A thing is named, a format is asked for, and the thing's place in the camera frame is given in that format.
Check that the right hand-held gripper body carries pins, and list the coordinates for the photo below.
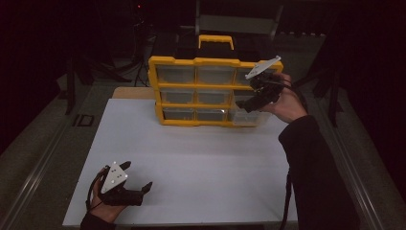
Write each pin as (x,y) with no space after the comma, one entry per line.
(266,87)

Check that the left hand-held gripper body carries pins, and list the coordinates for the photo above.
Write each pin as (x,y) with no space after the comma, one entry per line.
(115,182)

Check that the pulled-out clear plastic drawer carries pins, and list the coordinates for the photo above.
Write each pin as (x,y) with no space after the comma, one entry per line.
(246,119)

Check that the yellow drawer organizer cabinet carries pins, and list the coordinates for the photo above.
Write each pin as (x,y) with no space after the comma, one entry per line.
(196,86)

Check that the person's right hand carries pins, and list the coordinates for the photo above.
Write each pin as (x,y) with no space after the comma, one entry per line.
(288,107)

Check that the person's left hand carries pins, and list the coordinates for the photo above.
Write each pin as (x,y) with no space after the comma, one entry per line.
(107,211)

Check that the dark metal stand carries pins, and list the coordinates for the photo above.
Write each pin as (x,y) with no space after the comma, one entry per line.
(332,86)

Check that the set of closed clear drawers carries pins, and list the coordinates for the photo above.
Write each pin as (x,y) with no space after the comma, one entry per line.
(175,74)

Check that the metal floor rail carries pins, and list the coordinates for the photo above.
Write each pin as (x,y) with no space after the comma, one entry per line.
(41,166)
(354,179)

